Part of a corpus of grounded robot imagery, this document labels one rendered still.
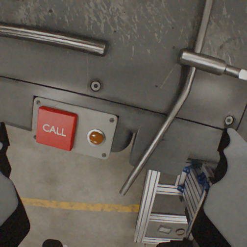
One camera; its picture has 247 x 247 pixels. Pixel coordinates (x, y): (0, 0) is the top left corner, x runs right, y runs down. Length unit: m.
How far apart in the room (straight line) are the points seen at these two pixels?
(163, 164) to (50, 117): 0.19
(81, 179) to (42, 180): 0.42
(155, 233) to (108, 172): 0.74
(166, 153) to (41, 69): 0.23
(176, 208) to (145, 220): 0.30
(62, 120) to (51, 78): 0.06
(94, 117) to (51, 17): 0.16
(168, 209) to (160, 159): 1.53
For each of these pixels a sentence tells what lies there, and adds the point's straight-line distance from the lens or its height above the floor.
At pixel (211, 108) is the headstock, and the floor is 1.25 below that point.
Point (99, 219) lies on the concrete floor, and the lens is 2.24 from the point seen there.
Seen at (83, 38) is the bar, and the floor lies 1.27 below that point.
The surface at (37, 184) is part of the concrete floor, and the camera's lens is 2.17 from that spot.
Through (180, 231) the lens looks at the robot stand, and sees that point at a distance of 2.06.
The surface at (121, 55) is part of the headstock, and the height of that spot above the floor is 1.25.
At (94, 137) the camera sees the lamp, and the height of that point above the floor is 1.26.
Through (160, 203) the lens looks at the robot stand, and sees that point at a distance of 1.77.
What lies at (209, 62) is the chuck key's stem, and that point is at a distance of 0.27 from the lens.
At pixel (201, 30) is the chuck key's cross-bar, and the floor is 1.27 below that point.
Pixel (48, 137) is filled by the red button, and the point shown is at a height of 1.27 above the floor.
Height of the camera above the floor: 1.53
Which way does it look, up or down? 71 degrees down
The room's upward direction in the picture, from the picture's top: 168 degrees counter-clockwise
